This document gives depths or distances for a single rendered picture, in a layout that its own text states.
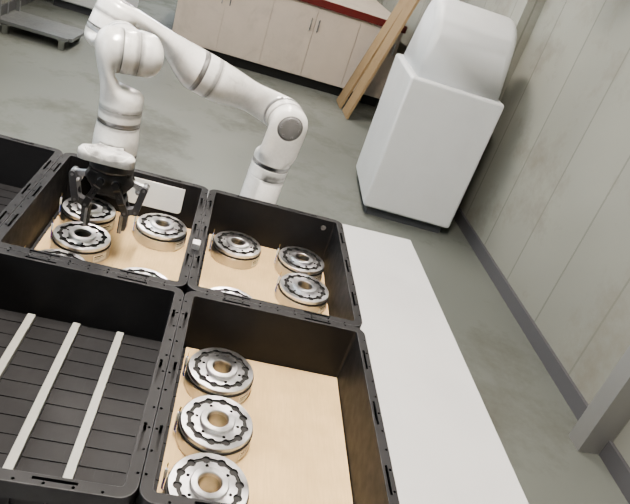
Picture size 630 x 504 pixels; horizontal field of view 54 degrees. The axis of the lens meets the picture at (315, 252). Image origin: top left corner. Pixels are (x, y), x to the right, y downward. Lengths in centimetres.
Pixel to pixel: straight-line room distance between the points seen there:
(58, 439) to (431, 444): 69
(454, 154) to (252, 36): 308
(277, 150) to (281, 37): 494
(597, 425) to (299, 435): 191
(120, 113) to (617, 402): 215
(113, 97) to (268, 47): 535
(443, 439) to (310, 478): 44
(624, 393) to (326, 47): 466
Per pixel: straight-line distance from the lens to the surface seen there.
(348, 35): 642
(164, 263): 124
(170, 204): 136
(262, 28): 635
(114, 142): 109
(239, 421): 90
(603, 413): 270
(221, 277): 124
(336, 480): 92
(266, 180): 149
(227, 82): 139
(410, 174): 383
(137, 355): 101
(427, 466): 121
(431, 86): 369
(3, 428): 90
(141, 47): 105
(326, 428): 99
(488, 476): 127
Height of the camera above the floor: 148
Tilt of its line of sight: 27 degrees down
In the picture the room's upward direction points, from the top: 19 degrees clockwise
